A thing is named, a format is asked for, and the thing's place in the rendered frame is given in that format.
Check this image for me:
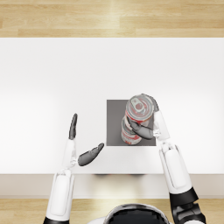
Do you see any red can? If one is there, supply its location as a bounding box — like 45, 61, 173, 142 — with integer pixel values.
124, 94, 156, 128
121, 115, 144, 146

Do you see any dark grey square mat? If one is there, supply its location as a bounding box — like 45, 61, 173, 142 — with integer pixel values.
106, 99, 157, 147

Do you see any dark round robot body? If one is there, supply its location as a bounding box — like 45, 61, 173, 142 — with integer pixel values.
87, 203, 174, 224

